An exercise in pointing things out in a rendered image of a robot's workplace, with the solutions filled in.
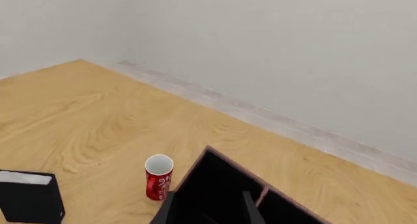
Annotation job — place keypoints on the black book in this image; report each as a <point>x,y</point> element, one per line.
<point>29,199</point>

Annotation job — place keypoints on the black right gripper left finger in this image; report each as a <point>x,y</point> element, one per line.
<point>164,210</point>

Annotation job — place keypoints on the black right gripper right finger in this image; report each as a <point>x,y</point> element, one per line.
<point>253,207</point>

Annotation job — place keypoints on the red patterned mug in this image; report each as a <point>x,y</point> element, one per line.
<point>159,177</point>

